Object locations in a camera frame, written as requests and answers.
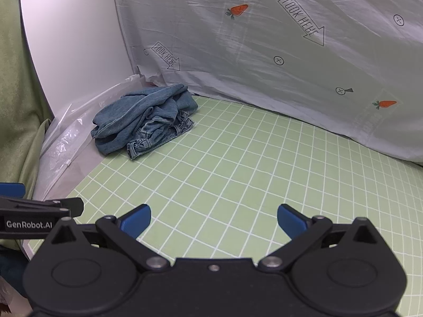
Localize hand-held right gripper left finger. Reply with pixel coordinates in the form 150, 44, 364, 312
48, 204, 171, 273

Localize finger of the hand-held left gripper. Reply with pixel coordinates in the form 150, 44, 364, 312
0, 183, 26, 198
61, 197, 84, 219

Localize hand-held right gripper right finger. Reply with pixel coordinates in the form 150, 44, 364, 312
258, 204, 381, 273

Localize blue denim jeans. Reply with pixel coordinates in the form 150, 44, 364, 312
91, 83, 199, 161

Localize dark cloth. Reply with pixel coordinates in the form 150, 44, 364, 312
0, 247, 34, 306

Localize clear plastic bag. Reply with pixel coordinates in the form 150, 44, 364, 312
33, 74, 146, 203

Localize green cloth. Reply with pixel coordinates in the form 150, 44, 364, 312
0, 0, 55, 250

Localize green grid mat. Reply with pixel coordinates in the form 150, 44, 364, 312
28, 94, 423, 317

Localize grey carrot print sheet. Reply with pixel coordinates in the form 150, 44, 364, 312
111, 0, 423, 165

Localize white side panel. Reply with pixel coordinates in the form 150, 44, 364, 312
19, 0, 140, 120

